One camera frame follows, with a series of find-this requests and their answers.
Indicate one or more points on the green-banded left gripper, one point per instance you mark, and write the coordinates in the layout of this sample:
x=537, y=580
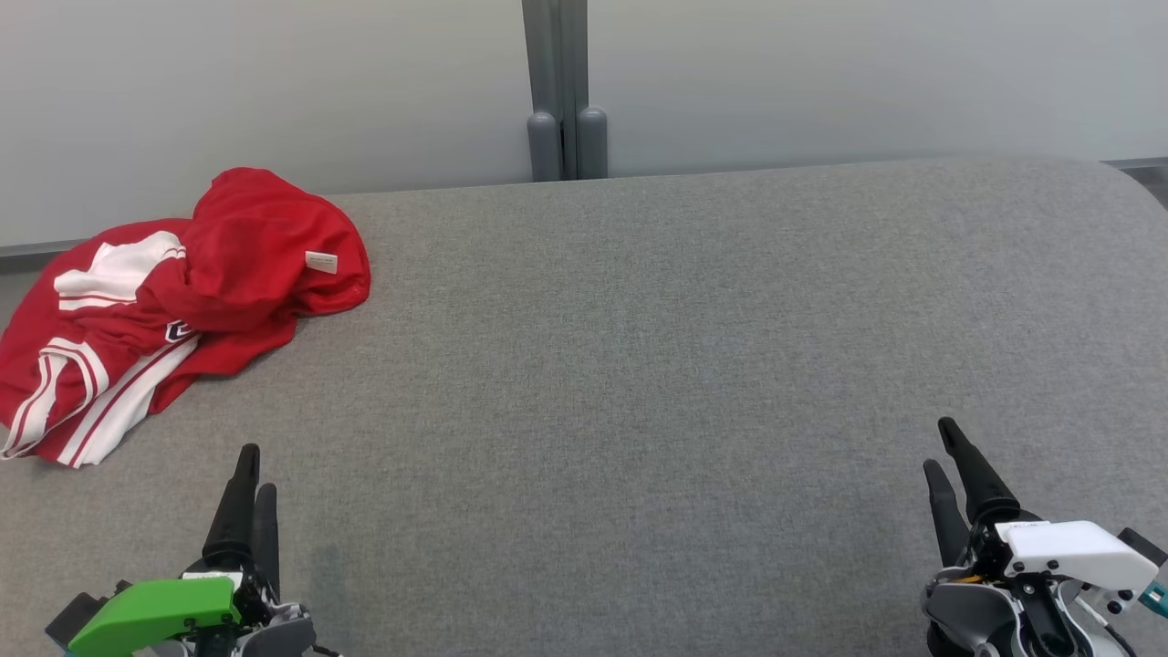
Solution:
x=155, y=616

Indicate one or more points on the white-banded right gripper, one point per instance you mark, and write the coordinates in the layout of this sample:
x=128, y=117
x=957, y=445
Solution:
x=1068, y=552

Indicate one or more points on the red shirt with white sleeves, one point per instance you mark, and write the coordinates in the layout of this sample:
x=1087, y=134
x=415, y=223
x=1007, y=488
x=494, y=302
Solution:
x=265, y=246

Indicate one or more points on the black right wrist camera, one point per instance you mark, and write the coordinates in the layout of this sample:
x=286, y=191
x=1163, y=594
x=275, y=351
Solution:
x=1145, y=546

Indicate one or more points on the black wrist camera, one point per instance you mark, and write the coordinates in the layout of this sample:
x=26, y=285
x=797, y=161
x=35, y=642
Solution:
x=1145, y=546
x=73, y=616

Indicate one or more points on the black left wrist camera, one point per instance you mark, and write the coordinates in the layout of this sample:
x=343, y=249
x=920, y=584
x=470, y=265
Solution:
x=73, y=616

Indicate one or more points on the grey partition base rail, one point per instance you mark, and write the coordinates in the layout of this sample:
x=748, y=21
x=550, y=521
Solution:
x=1141, y=165
x=41, y=255

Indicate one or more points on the grey double partition post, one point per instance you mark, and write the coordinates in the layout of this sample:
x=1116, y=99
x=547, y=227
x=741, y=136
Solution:
x=547, y=91

